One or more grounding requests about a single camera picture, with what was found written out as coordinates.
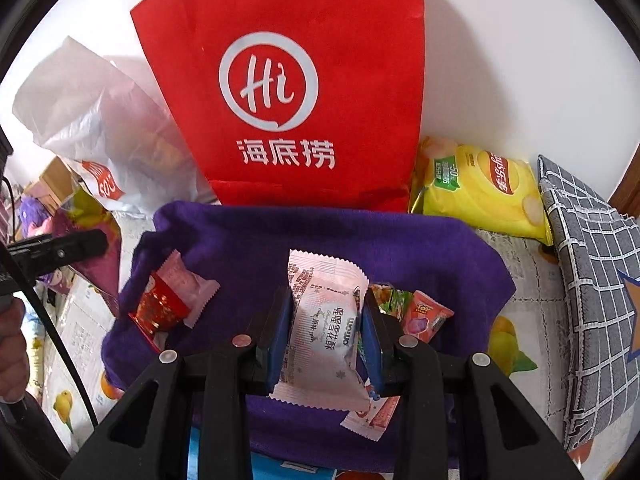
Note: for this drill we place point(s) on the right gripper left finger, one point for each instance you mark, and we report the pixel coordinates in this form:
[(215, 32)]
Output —
[(147, 433)]

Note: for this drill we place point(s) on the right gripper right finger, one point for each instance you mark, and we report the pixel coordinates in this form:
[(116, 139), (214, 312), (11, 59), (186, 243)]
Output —
[(499, 434)]

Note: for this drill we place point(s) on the toy story candy packet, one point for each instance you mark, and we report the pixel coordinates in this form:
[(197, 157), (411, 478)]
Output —
[(424, 317)]

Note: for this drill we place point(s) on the white pink nougat packet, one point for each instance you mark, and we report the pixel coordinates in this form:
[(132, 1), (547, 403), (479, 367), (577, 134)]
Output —
[(319, 366)]

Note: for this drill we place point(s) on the small pink candy packet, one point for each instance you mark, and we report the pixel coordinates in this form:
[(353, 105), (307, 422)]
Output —
[(194, 291)]

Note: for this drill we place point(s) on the pink purple snack bag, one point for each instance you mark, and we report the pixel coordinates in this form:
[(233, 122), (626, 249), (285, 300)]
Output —
[(83, 212)]

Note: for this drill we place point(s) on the pink long wafer packet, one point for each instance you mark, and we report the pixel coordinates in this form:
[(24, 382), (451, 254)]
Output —
[(373, 422)]

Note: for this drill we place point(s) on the red foil candy packet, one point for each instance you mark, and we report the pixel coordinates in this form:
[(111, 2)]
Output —
[(159, 311)]

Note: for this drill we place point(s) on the person's left hand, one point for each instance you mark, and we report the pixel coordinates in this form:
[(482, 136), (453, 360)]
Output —
[(14, 365)]

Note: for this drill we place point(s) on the plush toy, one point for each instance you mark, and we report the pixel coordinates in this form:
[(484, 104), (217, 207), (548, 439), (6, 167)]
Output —
[(32, 214)]

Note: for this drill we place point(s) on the wooden headboard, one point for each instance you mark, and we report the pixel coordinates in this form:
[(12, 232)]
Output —
[(54, 186)]

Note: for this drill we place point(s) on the blue tissue pack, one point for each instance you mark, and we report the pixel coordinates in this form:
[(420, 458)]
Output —
[(263, 467)]

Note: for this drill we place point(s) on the purple towel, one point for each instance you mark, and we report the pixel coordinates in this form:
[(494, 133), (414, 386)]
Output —
[(252, 251)]

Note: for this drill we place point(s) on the white Miniso plastic bag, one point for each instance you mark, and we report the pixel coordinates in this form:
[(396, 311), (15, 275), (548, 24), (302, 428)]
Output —
[(101, 122)]

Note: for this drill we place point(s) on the yellow chips bag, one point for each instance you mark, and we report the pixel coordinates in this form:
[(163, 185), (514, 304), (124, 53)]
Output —
[(480, 188)]

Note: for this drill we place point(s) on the grey checked folded cloth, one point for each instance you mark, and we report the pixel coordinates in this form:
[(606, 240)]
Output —
[(598, 251)]

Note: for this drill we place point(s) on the red paper Haidilao bag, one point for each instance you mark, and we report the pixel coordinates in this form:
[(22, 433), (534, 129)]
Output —
[(293, 102)]

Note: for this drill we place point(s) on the brown wooden door frame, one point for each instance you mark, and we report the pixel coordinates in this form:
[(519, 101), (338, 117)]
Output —
[(626, 197)]

